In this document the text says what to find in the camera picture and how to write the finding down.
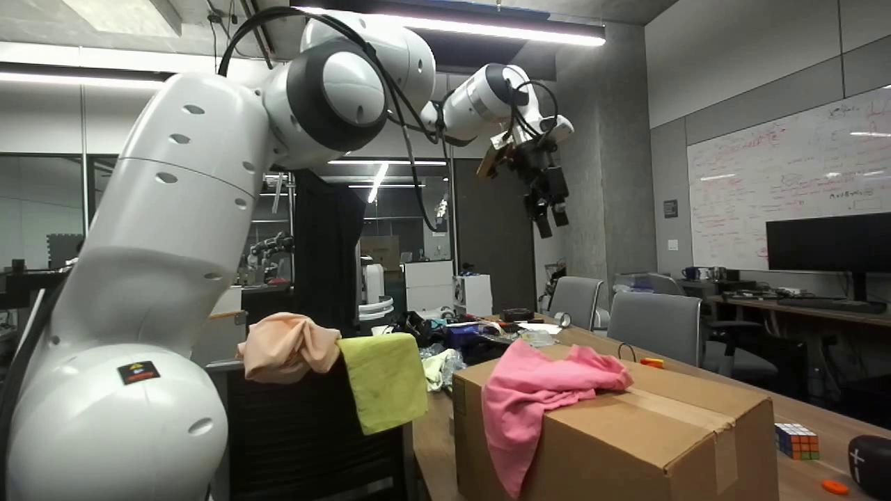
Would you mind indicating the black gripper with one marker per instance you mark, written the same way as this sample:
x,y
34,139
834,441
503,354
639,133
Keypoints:
x,y
543,178

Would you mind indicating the pink shirt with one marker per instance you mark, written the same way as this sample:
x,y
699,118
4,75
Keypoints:
x,y
529,400

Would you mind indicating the yellow-green towel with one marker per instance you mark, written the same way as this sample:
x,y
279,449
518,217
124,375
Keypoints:
x,y
386,385

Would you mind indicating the peach shirt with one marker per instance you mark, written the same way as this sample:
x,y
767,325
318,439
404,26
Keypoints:
x,y
288,349

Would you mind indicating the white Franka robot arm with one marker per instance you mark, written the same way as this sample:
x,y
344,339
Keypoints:
x,y
121,372

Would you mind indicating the brown cardboard box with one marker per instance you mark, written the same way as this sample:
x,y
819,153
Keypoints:
x,y
649,446

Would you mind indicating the dark grey door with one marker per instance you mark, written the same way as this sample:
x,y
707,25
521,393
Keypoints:
x,y
497,261

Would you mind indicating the grey office chair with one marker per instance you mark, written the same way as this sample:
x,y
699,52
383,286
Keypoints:
x,y
655,325
578,300

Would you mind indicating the small white plastic bin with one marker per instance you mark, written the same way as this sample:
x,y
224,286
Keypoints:
x,y
478,296

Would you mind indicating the white paper sheets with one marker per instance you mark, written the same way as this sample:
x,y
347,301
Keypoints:
x,y
538,329

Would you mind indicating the black cloth pile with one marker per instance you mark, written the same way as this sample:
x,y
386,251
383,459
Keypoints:
x,y
489,347

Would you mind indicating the small orange table object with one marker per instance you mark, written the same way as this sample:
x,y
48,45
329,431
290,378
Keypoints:
x,y
653,364

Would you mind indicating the long ceiling light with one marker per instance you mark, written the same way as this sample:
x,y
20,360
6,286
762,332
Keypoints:
x,y
557,34

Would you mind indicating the crumpled clear plastic wrapper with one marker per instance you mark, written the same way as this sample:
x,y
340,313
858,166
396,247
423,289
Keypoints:
x,y
444,367

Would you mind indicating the tall black panel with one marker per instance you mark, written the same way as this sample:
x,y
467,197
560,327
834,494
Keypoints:
x,y
323,261

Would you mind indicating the wooden office desk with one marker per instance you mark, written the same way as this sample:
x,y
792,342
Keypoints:
x,y
809,315

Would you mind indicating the black computer monitor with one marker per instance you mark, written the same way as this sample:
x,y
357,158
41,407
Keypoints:
x,y
831,244

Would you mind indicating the Rubik's cube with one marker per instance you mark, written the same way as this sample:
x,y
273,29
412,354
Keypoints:
x,y
798,441

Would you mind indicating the mesh-back office chair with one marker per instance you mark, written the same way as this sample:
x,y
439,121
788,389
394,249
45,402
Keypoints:
x,y
295,436

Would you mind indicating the small flat orange piece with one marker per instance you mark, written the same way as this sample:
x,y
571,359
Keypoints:
x,y
836,488

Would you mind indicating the black rounded speaker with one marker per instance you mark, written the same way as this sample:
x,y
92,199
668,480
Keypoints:
x,y
873,468

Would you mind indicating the tan wrist camera mount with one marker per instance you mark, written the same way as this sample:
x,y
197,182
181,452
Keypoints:
x,y
493,164

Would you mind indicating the wall whiteboard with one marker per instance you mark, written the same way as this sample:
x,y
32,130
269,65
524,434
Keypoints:
x,y
788,178

